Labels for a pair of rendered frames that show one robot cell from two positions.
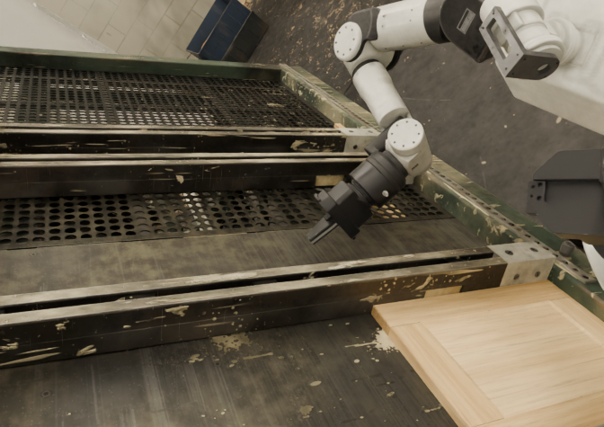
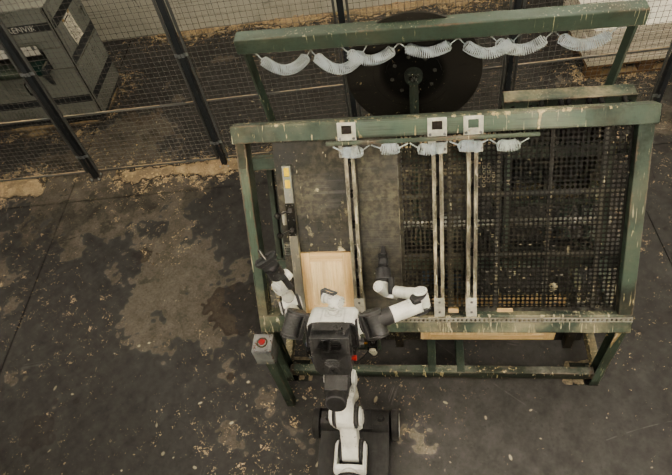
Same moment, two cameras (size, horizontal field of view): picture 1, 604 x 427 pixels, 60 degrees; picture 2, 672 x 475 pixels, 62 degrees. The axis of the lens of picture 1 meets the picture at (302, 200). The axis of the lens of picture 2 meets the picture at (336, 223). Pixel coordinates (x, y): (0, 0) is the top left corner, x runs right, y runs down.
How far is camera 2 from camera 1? 283 cm
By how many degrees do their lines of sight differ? 65
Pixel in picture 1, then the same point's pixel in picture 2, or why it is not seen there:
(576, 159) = (271, 256)
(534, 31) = (325, 298)
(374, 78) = (406, 292)
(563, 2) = (338, 318)
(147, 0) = not seen: outside the picture
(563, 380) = (317, 283)
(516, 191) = (494, 404)
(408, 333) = (339, 255)
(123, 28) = not seen: outside the picture
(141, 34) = not seen: outside the picture
